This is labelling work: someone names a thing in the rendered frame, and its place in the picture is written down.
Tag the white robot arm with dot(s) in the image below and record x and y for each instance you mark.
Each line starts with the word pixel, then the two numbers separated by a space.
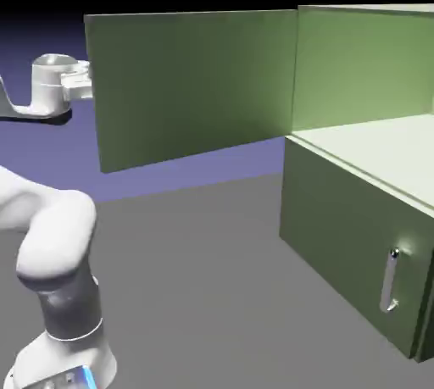
pixel 54 240

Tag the green cabinet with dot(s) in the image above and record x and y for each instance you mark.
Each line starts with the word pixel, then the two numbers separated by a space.
pixel 359 67

